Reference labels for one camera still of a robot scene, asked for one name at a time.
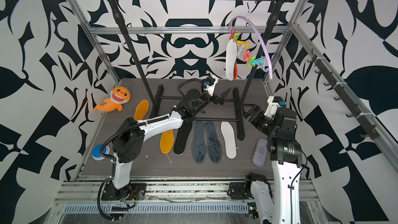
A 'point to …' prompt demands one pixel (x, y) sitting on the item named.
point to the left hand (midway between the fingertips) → (220, 79)
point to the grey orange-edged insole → (235, 74)
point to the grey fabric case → (259, 155)
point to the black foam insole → (182, 136)
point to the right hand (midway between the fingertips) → (246, 107)
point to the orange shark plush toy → (118, 96)
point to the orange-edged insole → (228, 136)
